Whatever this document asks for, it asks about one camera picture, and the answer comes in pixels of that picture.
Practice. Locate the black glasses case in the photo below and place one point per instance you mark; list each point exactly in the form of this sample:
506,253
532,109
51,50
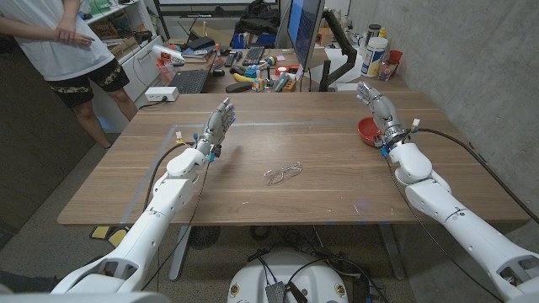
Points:
238,87

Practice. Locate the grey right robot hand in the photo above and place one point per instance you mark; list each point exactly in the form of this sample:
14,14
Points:
385,115

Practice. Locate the black backpack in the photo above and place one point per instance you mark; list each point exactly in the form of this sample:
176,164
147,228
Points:
257,17

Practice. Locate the brown block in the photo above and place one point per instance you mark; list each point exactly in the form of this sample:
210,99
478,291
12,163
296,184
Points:
289,86

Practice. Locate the white shelf unit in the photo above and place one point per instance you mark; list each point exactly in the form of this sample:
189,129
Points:
145,69

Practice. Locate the black keyboard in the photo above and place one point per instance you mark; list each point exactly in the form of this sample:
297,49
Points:
254,55

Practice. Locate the grey table leg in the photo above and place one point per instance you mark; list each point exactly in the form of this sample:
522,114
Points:
180,252
391,250

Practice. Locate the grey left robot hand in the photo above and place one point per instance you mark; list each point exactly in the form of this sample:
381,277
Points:
217,128

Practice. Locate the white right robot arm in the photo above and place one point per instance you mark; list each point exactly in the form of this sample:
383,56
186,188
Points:
463,227

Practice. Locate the yellow banana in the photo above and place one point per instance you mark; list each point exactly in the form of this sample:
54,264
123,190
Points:
243,78

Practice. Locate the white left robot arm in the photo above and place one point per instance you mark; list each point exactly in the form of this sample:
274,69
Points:
156,223

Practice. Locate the blue box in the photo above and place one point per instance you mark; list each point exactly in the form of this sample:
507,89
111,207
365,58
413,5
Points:
265,40

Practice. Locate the colourful puzzle cube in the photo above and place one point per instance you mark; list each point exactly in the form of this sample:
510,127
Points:
258,84

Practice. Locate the yellow bottle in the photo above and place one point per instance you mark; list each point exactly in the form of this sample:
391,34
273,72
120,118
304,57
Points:
382,33

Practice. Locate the person in white t-shirt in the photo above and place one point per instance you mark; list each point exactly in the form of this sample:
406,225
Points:
54,54

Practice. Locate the computer monitor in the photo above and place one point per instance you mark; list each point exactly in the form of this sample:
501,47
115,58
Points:
305,29

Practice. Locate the white printed roll package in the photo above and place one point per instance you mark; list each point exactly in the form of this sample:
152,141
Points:
168,54

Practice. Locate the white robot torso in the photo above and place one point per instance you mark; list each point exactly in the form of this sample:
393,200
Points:
295,273

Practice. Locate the white wipes canister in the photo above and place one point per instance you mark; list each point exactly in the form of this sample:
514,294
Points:
374,56

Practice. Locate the black round fan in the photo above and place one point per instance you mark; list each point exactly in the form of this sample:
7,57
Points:
204,236

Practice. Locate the yellow floor pad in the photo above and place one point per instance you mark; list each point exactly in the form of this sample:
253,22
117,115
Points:
117,237
100,232

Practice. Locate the flat white box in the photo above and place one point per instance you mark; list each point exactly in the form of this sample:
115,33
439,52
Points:
346,87

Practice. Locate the white power strip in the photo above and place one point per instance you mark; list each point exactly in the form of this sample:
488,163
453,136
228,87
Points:
161,93

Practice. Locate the clear frame eyeglasses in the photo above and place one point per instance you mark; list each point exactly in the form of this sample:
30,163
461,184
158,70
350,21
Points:
286,170

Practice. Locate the dark lid bottle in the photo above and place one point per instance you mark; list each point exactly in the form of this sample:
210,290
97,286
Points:
372,30

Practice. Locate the red bowl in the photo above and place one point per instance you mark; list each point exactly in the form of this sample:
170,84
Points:
367,128

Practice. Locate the black laptop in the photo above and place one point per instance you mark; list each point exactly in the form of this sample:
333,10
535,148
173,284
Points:
191,81

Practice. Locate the red cup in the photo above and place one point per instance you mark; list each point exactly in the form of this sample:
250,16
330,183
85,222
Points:
396,56

